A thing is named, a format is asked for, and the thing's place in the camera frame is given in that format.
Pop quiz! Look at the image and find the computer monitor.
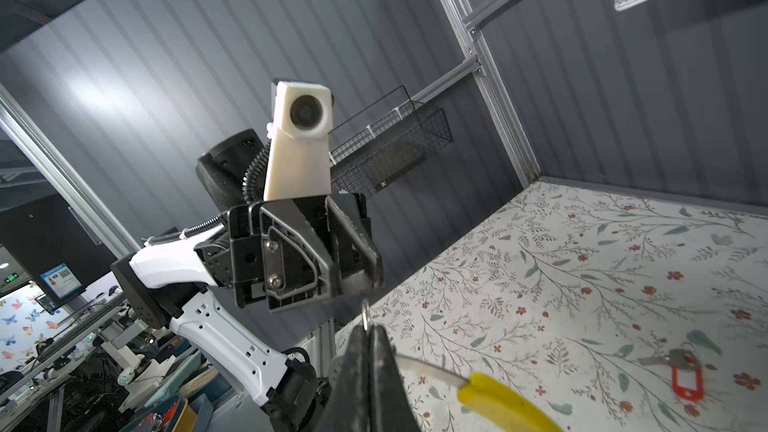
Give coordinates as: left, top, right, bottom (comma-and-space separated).
1, 246, 85, 313

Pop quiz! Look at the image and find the left black corrugated cable conduit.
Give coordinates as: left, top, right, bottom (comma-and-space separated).
179, 143, 271, 241

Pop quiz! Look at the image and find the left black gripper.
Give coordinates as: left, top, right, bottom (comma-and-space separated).
195, 193, 384, 311

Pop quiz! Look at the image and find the key with red tag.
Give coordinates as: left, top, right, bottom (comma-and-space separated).
638, 348, 705, 403

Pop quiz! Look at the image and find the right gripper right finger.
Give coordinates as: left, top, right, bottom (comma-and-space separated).
368, 325, 421, 432

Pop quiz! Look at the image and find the black wire mesh basket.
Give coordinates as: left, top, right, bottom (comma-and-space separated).
329, 86, 453, 197

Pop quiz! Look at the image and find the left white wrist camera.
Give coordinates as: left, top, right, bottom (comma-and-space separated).
263, 80, 333, 201

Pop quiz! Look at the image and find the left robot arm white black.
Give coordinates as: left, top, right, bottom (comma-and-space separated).
112, 129, 383, 431

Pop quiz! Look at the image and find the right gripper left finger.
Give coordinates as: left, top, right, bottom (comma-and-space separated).
315, 325, 373, 432

